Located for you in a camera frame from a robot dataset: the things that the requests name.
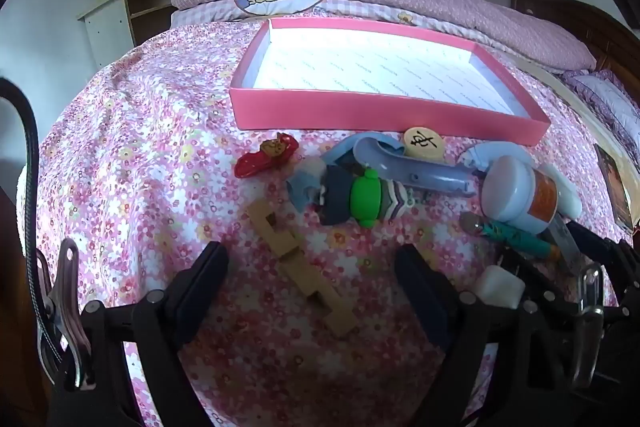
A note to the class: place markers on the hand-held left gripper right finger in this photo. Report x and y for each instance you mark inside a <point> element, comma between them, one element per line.
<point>420,287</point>

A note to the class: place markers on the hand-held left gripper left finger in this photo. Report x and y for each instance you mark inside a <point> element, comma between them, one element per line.
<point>200,287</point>

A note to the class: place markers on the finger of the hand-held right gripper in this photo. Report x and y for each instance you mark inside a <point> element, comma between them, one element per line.
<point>605,257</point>
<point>535,279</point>

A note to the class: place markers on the white charger plug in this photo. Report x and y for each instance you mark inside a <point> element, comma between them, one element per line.
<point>500,288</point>

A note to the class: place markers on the white rounded case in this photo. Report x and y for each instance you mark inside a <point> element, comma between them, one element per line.
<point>567,199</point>

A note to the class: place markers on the white jar with orange label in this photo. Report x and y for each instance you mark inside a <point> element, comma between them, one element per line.
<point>510,192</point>

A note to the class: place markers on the wooden puzzle piece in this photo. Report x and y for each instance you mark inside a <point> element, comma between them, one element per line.
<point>300,272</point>

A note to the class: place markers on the blue-grey plastic scoop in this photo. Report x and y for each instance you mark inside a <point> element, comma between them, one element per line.
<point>425,177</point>

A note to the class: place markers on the red bow hair clip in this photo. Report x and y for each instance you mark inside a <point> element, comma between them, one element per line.
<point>255,162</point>

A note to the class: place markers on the wooden chess piece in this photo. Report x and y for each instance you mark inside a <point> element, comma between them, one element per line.
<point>422,142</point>

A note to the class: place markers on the pink cardboard box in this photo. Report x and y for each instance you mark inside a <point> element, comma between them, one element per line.
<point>380,72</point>

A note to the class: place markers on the photo card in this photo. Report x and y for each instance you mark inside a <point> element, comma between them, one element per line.
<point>614,187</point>

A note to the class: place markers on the pink floral bed sheet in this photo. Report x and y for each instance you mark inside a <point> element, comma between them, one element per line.
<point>150,157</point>

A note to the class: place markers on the light blue plastic piece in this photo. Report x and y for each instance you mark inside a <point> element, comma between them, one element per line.
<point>300,189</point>

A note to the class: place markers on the purple ruffled pillow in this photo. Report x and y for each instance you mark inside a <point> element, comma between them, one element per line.
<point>607,99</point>

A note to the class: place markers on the beige cartoon bed sheet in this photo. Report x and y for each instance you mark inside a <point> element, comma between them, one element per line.
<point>560,92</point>

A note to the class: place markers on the dark wooden headboard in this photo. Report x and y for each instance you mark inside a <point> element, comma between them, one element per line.
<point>575,17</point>

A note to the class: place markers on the checkered cartoon blanket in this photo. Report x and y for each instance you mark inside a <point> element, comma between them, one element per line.
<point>210,14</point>

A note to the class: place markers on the white wooden shelf unit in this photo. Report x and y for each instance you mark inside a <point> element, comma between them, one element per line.
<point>107,27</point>

